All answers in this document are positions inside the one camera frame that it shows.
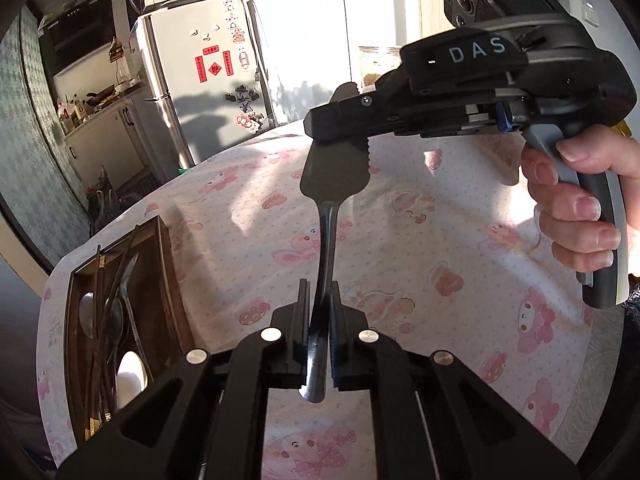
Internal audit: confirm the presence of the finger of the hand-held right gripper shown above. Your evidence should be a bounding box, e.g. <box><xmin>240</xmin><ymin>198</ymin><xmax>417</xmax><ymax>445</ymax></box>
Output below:
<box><xmin>305</xmin><ymin>71</ymin><xmax>415</xmax><ymax>142</ymax></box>

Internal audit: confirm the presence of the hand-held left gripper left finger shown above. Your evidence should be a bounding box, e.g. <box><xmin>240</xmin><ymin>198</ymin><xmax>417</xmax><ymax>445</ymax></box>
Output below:
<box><xmin>55</xmin><ymin>279</ymin><xmax>311</xmax><ymax>480</ymax></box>

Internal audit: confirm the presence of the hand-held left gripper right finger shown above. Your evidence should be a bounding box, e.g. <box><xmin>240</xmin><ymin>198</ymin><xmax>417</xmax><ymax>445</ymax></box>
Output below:
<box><xmin>327</xmin><ymin>280</ymin><xmax>581</xmax><ymax>480</ymax></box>

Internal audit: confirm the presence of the metal cake server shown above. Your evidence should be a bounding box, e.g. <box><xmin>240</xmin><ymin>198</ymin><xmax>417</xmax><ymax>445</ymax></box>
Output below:
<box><xmin>299</xmin><ymin>81</ymin><xmax>372</xmax><ymax>405</ymax></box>

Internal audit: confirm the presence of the dark wooden tray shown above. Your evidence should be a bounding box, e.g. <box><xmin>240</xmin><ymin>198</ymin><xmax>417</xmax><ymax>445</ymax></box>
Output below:
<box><xmin>64</xmin><ymin>214</ymin><xmax>197</xmax><ymax>443</ymax></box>

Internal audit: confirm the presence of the metal table knife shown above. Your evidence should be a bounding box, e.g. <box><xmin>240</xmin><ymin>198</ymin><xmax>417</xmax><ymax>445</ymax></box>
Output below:
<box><xmin>119</xmin><ymin>252</ymin><xmax>153</xmax><ymax>386</ymax></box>

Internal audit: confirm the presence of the white ceramic spoon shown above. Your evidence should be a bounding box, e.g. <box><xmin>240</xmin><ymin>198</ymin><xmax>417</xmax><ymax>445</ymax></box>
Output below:
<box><xmin>115</xmin><ymin>350</ymin><xmax>150</xmax><ymax>408</ymax></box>

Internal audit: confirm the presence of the large metal spoon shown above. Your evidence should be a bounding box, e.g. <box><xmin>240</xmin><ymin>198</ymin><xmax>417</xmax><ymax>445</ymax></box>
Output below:
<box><xmin>102</xmin><ymin>292</ymin><xmax>126</xmax><ymax>351</ymax></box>

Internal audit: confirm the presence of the dark wooden chopstick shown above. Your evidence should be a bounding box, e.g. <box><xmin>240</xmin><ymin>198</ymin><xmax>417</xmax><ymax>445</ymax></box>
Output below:
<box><xmin>87</xmin><ymin>246</ymin><xmax>107</xmax><ymax>436</ymax></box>
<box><xmin>97</xmin><ymin>224</ymin><xmax>141</xmax><ymax>341</ymax></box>
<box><xmin>90</xmin><ymin>255</ymin><xmax>123</xmax><ymax>431</ymax></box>

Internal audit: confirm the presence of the small metal spoon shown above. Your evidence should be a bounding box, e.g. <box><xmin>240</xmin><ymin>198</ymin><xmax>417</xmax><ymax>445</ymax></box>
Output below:
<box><xmin>77</xmin><ymin>290</ymin><xmax>101</xmax><ymax>341</ymax></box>

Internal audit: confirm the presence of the person's right hand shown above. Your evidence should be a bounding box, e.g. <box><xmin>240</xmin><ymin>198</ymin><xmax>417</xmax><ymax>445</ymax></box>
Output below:
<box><xmin>520</xmin><ymin>124</ymin><xmax>640</xmax><ymax>273</ymax></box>

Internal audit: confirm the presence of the glass jar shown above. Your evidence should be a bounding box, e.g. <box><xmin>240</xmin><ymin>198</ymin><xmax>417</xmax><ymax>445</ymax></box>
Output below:
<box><xmin>357</xmin><ymin>45</ymin><xmax>406</xmax><ymax>88</ymax></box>

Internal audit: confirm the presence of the pink printed tablecloth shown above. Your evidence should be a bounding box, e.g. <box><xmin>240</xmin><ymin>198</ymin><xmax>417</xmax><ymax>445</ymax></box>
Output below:
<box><xmin>35</xmin><ymin>130</ymin><xmax>631</xmax><ymax>480</ymax></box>

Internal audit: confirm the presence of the silver fridge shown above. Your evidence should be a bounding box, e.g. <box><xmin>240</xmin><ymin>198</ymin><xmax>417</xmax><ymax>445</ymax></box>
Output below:
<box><xmin>131</xmin><ymin>0</ymin><xmax>281</xmax><ymax>171</ymax></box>

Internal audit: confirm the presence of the white kitchen cabinet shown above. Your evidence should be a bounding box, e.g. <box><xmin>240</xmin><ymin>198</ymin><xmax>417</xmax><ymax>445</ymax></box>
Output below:
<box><xmin>62</xmin><ymin>85</ymin><xmax>193</xmax><ymax>196</ymax></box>

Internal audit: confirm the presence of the dark bag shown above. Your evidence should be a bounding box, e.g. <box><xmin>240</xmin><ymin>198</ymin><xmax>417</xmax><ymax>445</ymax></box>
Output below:
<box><xmin>87</xmin><ymin>165</ymin><xmax>123</xmax><ymax>221</ymax></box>

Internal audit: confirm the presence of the black wok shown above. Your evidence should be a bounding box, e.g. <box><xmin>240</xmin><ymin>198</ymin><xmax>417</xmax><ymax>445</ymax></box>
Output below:
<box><xmin>85</xmin><ymin>87</ymin><xmax>118</xmax><ymax>106</ymax></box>

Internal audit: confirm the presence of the black range hood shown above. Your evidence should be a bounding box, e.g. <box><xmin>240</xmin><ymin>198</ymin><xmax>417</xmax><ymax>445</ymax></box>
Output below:
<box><xmin>37</xmin><ymin>0</ymin><xmax>118</xmax><ymax>68</ymax></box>

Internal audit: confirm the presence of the patterned sliding door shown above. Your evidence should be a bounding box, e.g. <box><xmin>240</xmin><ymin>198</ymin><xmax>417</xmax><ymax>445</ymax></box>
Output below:
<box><xmin>0</xmin><ymin>5</ymin><xmax>93</xmax><ymax>271</ymax></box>

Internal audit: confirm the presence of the white wall switch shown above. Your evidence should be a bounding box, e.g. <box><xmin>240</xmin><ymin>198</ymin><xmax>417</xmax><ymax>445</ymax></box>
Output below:
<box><xmin>577</xmin><ymin>0</ymin><xmax>601</xmax><ymax>28</ymax></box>

